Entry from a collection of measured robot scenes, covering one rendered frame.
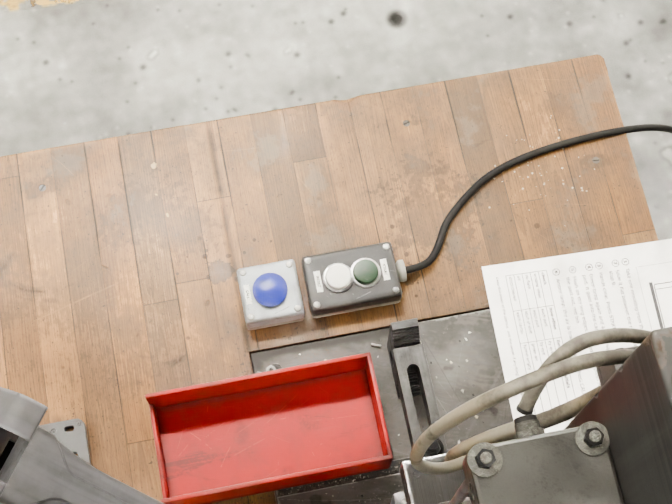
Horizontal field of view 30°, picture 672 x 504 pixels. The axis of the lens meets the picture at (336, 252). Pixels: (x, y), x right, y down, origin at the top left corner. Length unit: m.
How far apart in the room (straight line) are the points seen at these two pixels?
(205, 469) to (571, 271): 0.48
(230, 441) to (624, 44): 1.54
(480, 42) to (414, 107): 1.10
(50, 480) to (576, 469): 0.41
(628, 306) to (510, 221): 0.17
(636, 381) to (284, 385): 0.75
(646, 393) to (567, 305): 0.77
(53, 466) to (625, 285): 0.77
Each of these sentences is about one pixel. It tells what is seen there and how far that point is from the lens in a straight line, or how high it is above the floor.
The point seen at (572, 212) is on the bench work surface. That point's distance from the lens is 1.53.
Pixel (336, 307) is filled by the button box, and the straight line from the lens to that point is 1.43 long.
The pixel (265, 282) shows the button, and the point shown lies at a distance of 1.43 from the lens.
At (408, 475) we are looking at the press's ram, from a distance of 1.17.
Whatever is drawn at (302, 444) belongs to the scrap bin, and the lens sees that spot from 1.41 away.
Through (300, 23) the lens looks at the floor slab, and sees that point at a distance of 2.65.
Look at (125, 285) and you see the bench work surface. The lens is 1.48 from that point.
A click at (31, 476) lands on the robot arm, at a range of 0.99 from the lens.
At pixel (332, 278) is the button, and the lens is 1.43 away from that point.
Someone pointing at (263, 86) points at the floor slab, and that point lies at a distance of 2.58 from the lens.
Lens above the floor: 2.29
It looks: 70 degrees down
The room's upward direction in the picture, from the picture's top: 2 degrees clockwise
